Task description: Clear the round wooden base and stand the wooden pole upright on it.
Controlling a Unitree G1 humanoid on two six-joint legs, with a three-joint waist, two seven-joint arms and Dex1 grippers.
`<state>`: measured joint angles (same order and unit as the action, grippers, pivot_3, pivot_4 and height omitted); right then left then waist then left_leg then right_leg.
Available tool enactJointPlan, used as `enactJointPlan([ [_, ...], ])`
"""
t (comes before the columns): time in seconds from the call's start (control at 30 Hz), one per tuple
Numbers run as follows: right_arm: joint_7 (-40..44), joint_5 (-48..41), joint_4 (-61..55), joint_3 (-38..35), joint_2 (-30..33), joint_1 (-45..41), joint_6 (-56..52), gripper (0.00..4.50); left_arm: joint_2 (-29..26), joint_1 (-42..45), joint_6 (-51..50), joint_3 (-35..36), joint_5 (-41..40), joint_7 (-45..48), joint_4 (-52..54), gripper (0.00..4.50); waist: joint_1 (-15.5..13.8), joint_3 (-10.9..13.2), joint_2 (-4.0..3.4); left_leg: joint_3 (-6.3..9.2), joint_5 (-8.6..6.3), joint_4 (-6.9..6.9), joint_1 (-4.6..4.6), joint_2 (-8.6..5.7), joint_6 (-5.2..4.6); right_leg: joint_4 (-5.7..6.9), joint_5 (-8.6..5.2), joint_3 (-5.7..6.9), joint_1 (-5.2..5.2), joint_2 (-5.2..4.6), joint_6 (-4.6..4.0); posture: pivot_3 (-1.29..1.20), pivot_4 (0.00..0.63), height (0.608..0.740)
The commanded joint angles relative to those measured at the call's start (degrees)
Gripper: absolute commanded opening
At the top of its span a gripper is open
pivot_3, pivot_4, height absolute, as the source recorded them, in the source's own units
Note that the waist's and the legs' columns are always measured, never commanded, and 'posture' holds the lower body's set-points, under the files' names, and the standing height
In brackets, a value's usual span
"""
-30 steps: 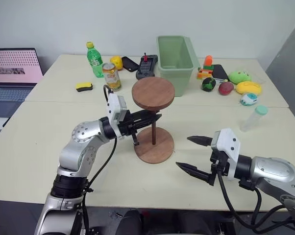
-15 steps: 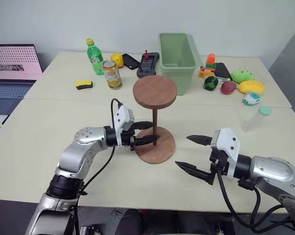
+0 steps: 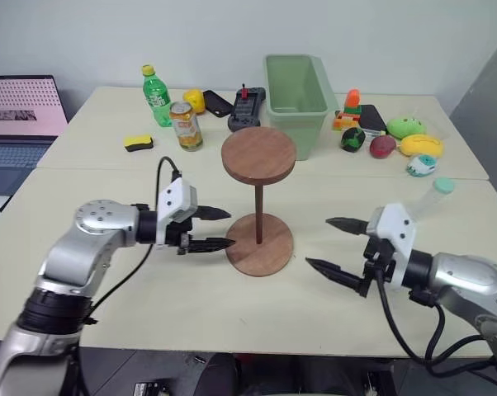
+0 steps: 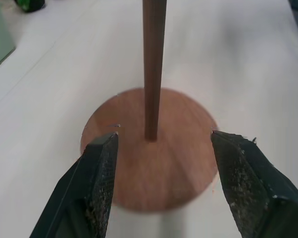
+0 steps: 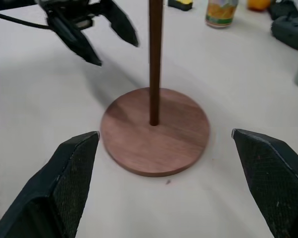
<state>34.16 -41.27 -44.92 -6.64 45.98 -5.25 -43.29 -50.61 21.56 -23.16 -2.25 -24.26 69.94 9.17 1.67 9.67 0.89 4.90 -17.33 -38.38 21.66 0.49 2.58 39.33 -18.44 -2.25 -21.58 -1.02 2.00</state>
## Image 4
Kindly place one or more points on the round wooden base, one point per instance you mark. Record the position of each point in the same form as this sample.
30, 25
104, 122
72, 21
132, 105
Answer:
163, 173

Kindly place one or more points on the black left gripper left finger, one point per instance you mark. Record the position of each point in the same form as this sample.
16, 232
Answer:
89, 188

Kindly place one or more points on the brown wooden pole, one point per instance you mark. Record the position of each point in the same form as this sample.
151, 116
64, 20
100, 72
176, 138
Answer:
152, 74

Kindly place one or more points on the black and green object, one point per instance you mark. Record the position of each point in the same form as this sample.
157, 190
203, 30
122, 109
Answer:
30, 4

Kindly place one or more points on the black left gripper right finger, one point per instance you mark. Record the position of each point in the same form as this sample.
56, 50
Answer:
258, 188

